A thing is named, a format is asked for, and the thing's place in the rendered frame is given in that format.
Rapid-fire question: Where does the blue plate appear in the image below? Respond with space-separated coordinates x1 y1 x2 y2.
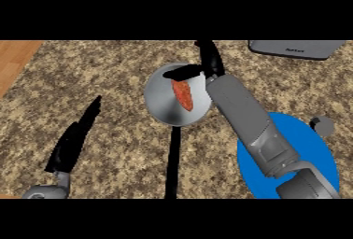
236 111 342 200

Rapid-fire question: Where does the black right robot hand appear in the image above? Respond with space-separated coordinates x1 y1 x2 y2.
161 40 227 80

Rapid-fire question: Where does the flat grey appliance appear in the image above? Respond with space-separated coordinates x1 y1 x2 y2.
246 40 347 62

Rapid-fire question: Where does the small grey round knob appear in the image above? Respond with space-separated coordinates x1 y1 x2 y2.
307 115 336 138

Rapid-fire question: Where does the grey pan with black handle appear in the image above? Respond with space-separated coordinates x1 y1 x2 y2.
141 62 214 200

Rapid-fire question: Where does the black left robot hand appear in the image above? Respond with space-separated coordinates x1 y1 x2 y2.
42 94 103 175

